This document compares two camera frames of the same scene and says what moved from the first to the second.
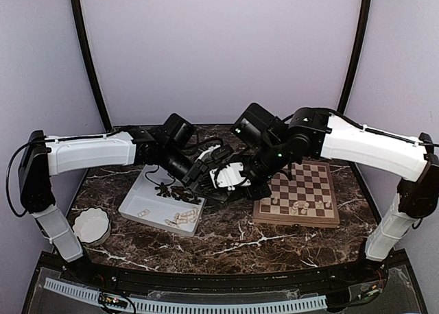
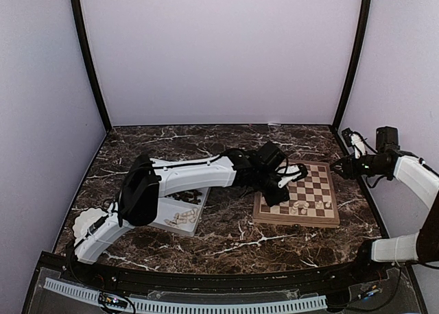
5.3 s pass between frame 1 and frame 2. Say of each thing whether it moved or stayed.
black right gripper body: moved
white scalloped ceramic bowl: stayed
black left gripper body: moved
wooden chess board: stayed
